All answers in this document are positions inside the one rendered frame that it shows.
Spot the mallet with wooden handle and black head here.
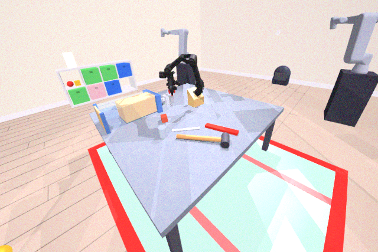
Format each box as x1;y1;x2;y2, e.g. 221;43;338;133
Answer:
176;132;230;148

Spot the white cylinder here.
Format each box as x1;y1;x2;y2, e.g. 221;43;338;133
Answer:
158;125;168;139

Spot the red flat bar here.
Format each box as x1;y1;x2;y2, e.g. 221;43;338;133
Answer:
205;123;239;136

